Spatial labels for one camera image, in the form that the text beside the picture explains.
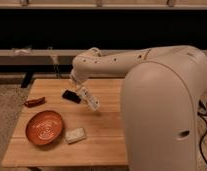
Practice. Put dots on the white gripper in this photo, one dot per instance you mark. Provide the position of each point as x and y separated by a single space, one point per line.
77 78

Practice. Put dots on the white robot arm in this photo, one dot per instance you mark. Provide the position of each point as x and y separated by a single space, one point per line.
158 102

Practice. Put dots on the black rectangular phone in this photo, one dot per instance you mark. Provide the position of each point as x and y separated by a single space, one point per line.
72 96

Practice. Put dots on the orange ceramic bowl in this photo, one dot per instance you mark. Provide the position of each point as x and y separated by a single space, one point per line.
44 127

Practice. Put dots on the white sponge block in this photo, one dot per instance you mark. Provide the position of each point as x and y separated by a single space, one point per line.
75 135

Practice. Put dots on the white crumpled cloth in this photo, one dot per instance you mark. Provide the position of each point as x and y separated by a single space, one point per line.
22 51

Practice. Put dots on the wooden table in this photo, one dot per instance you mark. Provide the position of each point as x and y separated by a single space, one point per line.
104 144

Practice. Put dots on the grey metal rail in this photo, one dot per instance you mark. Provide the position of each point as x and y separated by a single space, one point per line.
30 56

